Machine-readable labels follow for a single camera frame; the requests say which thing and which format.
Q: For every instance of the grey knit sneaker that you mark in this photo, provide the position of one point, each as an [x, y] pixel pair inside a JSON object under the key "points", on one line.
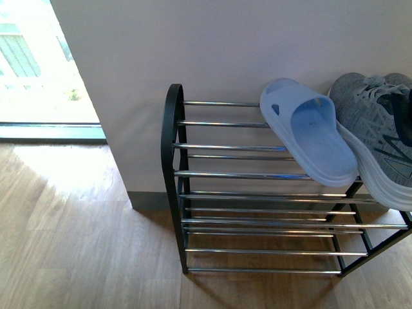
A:
{"points": [[374, 118], [399, 79]]}

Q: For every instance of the white slide sandal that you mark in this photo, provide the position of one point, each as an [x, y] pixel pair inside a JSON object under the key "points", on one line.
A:
{"points": [[305, 121]]}

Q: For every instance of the black metal shoe rack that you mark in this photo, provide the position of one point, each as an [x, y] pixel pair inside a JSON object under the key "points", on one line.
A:
{"points": [[240, 203]]}

